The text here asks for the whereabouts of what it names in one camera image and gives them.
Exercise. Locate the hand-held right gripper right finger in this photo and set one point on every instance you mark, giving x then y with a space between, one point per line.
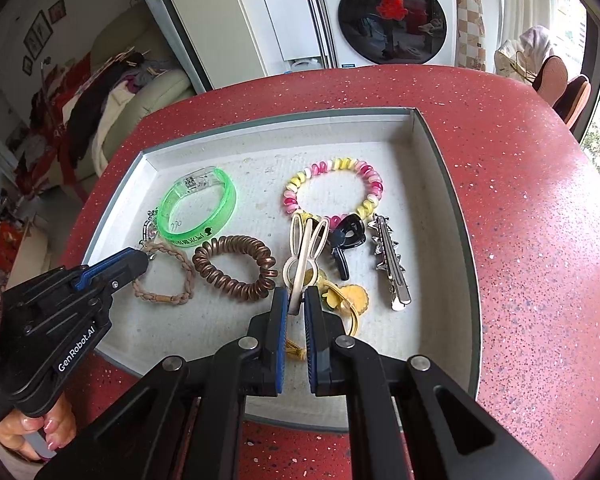
311 340

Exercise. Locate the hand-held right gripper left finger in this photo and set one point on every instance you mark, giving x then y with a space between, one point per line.
281 340

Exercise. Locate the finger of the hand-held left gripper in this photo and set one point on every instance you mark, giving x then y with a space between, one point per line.
122 282
110 267

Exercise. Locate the cream hair clip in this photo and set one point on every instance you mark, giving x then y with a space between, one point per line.
300 265

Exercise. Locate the grey shallow tray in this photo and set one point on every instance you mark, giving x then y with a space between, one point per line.
260 175

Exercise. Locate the person's left hand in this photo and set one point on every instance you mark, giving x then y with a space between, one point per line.
60 425

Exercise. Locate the red box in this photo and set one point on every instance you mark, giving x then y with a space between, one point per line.
12 252

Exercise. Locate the silver spiked hair clip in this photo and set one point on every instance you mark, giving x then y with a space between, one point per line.
392 270

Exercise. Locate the black hair claw clip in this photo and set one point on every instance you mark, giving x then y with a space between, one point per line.
352 225

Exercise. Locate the pile of clothes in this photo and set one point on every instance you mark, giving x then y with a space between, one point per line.
85 105

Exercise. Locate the cream sofa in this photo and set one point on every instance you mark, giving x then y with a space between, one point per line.
165 90

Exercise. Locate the white plastic jug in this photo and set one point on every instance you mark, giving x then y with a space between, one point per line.
305 64

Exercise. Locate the white tall cabinet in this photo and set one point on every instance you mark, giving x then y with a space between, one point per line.
220 10

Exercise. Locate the white hanging garment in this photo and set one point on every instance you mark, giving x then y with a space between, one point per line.
535 40

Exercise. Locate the small dark picture frame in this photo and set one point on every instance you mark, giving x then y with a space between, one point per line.
56 10
27 64

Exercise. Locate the large dark picture frame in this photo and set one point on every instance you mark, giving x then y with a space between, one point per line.
38 34

